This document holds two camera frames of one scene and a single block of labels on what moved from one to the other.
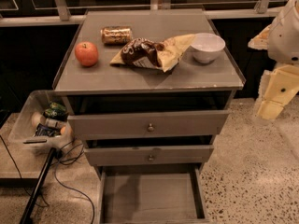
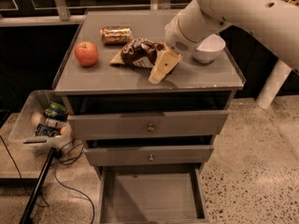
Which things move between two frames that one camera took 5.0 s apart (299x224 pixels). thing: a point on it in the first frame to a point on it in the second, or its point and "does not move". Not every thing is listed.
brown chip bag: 148,53 does not move
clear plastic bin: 40,120 does not move
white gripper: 285,39 to 175,38
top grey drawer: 148,125 does not move
